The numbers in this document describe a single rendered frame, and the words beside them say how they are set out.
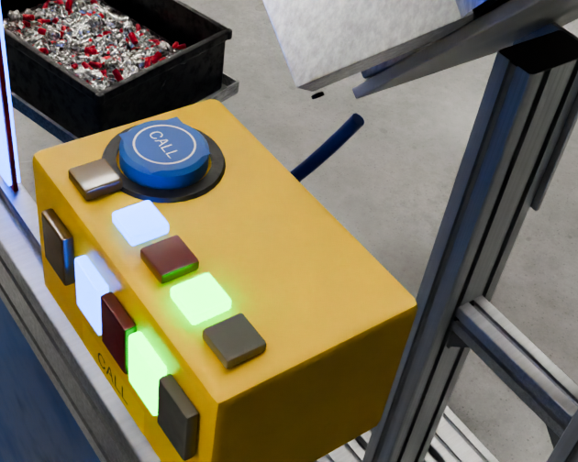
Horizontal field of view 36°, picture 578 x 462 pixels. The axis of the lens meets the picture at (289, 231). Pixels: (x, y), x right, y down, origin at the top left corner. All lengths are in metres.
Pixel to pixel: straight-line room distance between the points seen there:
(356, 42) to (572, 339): 1.28
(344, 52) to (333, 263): 0.37
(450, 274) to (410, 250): 0.96
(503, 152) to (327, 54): 0.24
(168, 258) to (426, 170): 1.85
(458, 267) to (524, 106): 0.22
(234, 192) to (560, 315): 1.59
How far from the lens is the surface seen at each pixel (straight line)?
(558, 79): 0.88
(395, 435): 1.25
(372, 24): 0.72
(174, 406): 0.34
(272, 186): 0.40
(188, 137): 0.41
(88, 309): 0.39
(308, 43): 0.73
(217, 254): 0.37
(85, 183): 0.39
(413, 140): 2.27
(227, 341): 0.33
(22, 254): 0.67
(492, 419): 1.72
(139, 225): 0.37
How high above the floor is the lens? 1.34
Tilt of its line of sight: 43 degrees down
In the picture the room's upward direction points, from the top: 10 degrees clockwise
